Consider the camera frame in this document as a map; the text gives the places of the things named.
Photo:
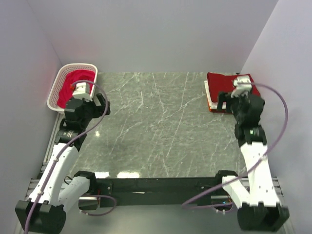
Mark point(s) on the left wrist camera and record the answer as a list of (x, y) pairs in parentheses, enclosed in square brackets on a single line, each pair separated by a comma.
[(81, 91)]

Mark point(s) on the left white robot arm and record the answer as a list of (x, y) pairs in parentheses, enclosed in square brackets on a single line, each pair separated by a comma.
[(45, 210)]

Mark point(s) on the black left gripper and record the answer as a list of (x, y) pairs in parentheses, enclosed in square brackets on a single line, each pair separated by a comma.
[(99, 109)]

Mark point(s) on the dark red t shirt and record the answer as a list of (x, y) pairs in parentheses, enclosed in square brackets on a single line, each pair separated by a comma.
[(220, 82)]

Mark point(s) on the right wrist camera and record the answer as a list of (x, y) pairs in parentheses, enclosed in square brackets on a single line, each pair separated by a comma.
[(242, 86)]

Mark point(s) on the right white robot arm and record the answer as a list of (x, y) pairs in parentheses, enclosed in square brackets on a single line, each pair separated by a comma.
[(259, 207)]

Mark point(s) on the folded white t shirt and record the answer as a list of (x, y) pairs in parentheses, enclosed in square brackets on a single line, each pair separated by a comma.
[(208, 95)]

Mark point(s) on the crimson t shirt in basket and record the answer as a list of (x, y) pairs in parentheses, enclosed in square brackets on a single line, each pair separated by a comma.
[(66, 91)]

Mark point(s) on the aluminium rail frame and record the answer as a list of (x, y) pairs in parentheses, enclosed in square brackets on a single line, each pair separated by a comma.
[(215, 197)]

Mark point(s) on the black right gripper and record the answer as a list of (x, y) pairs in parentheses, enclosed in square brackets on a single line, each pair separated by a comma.
[(225, 97)]

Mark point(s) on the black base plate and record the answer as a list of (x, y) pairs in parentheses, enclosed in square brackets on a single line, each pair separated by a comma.
[(152, 191)]

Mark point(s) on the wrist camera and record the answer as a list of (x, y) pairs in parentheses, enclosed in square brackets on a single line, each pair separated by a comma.
[(242, 86), (81, 91)]

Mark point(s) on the white plastic laundry basket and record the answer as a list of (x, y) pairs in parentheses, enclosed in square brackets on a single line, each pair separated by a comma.
[(60, 79)]

